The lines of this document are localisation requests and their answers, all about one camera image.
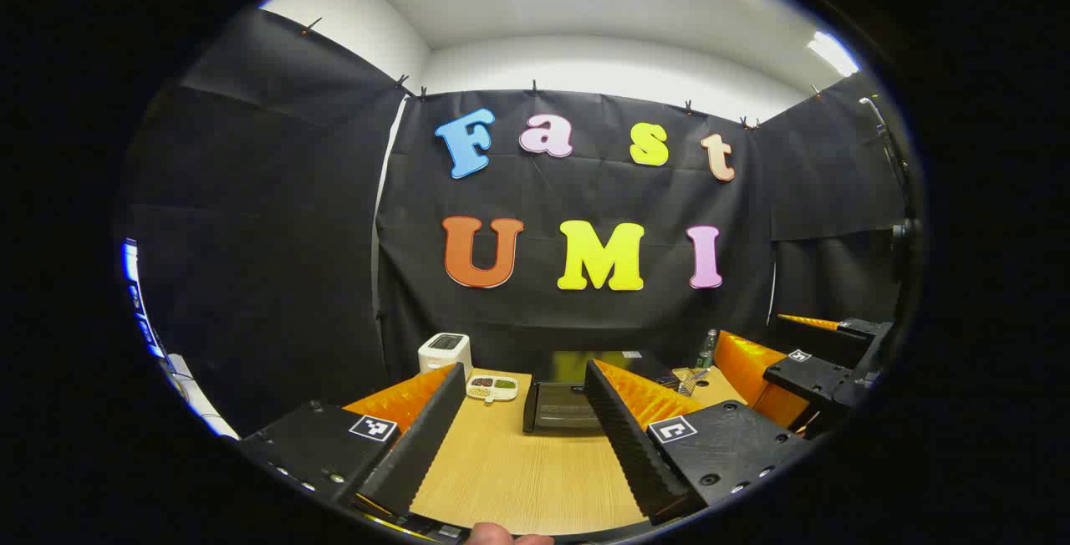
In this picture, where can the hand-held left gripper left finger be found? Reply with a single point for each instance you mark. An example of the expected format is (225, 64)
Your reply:
(426, 436)

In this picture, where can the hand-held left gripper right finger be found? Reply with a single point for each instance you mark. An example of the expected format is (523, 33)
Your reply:
(623, 436)

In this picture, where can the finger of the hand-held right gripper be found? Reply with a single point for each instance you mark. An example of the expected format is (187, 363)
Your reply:
(807, 378)
(857, 328)

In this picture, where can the black electric oven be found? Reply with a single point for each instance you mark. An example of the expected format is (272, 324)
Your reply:
(560, 407)

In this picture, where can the white divided dish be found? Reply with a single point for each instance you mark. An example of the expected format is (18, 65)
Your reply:
(491, 388)

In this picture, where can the white toaster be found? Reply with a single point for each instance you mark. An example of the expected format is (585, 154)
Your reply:
(445, 353)

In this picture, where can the green plastic bottle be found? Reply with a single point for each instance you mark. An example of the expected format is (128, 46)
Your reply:
(707, 351)

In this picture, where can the black metal stand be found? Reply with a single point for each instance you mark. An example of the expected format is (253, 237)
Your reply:
(894, 160)

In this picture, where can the white and blue panel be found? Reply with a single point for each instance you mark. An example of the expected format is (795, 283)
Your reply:
(188, 390)

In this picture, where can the black backdrop cloth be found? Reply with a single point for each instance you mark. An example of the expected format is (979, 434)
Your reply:
(276, 236)

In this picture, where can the small ceiling light panel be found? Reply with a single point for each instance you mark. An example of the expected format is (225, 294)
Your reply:
(833, 53)

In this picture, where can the row of black cloth clips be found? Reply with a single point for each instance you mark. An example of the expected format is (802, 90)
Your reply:
(533, 87)

